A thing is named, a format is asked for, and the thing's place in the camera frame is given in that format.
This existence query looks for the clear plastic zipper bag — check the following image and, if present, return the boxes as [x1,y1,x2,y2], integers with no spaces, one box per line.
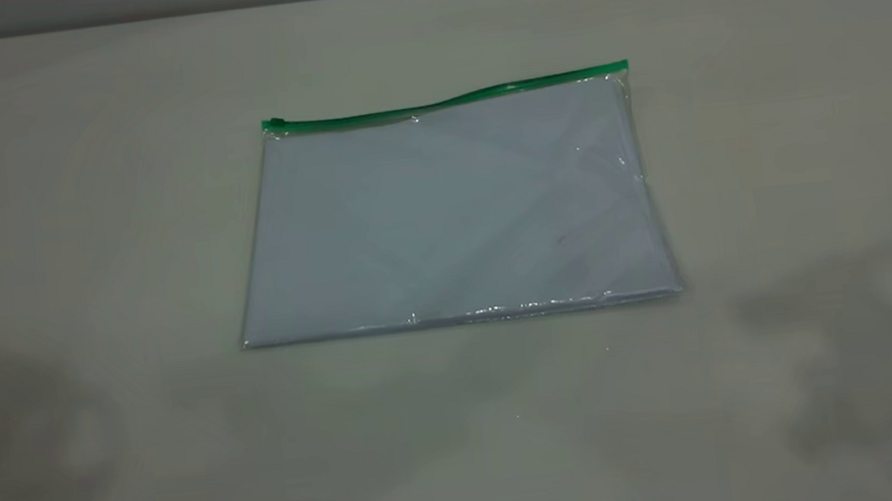
[217,55,686,351]

